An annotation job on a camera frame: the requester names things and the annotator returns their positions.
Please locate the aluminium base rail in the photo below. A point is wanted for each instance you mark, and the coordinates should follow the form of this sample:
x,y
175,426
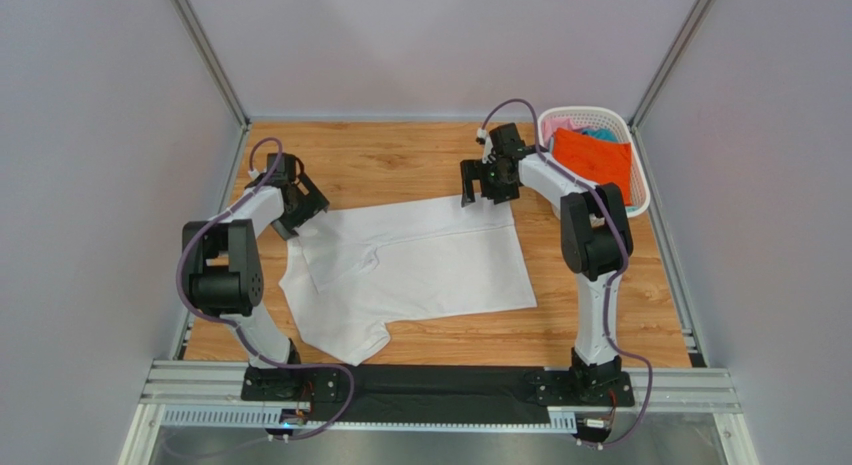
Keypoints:
x,y
192,393

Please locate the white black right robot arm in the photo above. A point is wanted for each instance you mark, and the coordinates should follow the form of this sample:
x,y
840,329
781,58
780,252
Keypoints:
x,y
596,244

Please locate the teal t shirt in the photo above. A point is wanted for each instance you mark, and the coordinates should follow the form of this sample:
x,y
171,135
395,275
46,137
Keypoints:
x,y
602,134

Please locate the aluminium frame post right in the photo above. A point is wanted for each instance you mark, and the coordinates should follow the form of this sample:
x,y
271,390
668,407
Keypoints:
x,y
682,40

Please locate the aluminium frame post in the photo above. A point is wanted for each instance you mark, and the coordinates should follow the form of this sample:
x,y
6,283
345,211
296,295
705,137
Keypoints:
x,y
682,40
192,23

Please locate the aluminium frame post left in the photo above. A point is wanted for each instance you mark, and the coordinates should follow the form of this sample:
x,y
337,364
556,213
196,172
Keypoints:
x,y
192,23

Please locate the white t shirt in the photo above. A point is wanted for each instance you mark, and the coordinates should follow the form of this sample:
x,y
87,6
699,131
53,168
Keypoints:
x,y
352,272

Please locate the orange t shirt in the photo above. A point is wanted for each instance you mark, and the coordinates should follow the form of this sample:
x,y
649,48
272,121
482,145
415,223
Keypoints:
x,y
594,159

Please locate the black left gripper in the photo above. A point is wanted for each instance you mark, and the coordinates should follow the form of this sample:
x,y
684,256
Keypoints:
x,y
315,202

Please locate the white plastic laundry basket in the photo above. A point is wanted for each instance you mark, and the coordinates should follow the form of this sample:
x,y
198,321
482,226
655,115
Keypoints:
x,y
599,117

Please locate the pink t shirt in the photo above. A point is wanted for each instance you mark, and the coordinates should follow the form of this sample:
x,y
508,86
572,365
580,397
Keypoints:
x,y
551,125

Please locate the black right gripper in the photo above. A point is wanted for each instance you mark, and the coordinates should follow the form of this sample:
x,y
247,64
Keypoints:
x,y
485,169

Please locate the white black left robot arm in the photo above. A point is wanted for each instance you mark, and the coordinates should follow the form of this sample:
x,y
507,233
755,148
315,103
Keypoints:
x,y
220,279

